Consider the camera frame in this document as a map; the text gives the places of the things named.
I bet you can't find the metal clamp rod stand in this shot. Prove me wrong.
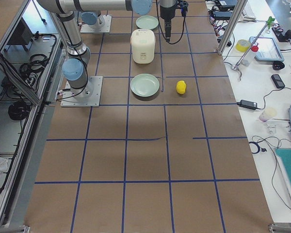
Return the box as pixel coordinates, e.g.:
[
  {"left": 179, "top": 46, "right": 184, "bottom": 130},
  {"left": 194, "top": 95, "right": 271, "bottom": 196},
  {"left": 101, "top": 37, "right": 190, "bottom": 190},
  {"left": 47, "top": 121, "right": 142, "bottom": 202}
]
[{"left": 231, "top": 17, "right": 275, "bottom": 80}]

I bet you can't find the black phone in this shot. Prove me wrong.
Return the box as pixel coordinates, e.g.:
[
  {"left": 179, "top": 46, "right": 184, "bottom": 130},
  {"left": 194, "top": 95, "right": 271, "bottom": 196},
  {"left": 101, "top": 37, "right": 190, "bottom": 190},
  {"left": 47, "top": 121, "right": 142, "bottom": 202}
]
[{"left": 271, "top": 74, "right": 285, "bottom": 89}]

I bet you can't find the green plate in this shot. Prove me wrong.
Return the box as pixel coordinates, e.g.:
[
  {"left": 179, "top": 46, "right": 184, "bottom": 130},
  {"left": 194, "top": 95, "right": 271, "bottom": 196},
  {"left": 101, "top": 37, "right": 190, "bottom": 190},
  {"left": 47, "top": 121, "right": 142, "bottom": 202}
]
[
  {"left": 130, "top": 74, "right": 160, "bottom": 97},
  {"left": 136, "top": 15, "right": 159, "bottom": 30}
]

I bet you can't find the aluminium frame post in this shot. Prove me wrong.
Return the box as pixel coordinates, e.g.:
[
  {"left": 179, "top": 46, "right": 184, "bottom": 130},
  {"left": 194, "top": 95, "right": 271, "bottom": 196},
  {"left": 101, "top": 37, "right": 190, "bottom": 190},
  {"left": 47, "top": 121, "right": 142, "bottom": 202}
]
[{"left": 217, "top": 0, "right": 247, "bottom": 55}]

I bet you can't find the yellow tape roll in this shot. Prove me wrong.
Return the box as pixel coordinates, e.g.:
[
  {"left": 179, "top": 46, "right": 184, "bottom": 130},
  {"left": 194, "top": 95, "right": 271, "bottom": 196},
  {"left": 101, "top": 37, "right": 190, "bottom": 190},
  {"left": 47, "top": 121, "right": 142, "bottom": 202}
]
[{"left": 235, "top": 39, "right": 251, "bottom": 52}]

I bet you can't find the cream white rice cooker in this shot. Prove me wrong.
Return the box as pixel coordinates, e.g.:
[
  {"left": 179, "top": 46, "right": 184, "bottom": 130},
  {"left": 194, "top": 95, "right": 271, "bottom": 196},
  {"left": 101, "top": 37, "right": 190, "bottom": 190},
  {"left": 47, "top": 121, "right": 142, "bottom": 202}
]
[{"left": 130, "top": 29, "right": 156, "bottom": 64}]

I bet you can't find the black laptop charger brick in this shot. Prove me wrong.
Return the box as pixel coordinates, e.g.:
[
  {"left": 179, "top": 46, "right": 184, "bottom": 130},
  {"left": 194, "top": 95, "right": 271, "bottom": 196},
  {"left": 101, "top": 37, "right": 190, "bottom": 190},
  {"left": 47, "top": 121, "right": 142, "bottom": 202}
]
[{"left": 212, "top": 11, "right": 232, "bottom": 20}]

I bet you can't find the green plate near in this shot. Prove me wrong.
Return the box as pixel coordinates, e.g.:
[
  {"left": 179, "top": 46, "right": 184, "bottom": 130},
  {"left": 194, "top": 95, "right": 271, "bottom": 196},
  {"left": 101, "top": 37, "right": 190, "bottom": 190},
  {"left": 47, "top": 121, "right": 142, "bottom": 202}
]
[{"left": 130, "top": 74, "right": 160, "bottom": 97}]

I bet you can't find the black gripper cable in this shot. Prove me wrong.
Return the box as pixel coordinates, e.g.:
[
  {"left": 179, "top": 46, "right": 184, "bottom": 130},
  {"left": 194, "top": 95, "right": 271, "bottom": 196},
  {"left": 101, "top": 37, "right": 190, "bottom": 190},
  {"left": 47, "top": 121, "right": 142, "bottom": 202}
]
[{"left": 156, "top": 0, "right": 187, "bottom": 45}]

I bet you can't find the green plate far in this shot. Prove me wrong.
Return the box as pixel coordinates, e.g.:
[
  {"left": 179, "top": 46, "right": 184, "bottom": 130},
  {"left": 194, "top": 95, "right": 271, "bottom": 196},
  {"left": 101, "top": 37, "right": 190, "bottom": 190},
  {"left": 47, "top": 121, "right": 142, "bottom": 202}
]
[{"left": 136, "top": 15, "right": 159, "bottom": 30}]

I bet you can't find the plastic cup purple bottom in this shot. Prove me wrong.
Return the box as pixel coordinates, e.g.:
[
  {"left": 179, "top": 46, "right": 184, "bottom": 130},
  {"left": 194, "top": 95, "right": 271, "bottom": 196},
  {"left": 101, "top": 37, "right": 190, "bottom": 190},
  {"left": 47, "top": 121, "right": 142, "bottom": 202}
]
[{"left": 259, "top": 107, "right": 277, "bottom": 122}]

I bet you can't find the blue teach pendant tablet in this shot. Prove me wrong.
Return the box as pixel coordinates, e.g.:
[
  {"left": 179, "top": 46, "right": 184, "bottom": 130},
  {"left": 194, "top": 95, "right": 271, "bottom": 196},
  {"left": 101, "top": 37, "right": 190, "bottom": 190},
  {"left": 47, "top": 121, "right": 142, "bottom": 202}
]
[{"left": 249, "top": 37, "right": 284, "bottom": 62}]

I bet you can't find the red small cap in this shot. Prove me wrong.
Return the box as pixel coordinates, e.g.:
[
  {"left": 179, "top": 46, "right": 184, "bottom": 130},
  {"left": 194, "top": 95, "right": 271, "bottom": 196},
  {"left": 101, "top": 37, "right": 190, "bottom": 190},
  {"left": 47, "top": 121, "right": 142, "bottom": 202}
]
[{"left": 250, "top": 43, "right": 259, "bottom": 52}]

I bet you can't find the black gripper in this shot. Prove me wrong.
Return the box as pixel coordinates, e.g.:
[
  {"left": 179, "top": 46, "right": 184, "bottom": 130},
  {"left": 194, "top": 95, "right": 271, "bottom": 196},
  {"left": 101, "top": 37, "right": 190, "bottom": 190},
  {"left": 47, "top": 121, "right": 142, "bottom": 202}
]
[{"left": 160, "top": 0, "right": 177, "bottom": 41}]

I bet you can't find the black round cap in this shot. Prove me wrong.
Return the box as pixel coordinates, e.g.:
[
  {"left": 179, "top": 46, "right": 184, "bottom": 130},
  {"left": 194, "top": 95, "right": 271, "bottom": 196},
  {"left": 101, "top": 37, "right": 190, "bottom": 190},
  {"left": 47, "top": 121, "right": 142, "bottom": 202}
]
[{"left": 272, "top": 61, "right": 285, "bottom": 71}]

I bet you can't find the black power adapter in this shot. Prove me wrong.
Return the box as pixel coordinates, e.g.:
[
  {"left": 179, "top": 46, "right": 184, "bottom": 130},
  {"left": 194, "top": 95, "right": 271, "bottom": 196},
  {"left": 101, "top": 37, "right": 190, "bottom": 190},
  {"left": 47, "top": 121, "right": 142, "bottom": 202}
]
[{"left": 237, "top": 100, "right": 258, "bottom": 110}]

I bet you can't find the yellow lemon toy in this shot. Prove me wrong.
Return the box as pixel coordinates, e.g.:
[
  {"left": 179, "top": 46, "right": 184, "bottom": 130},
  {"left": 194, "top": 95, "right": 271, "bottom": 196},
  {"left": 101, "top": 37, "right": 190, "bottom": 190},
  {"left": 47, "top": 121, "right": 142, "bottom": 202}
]
[{"left": 176, "top": 80, "right": 187, "bottom": 95}]

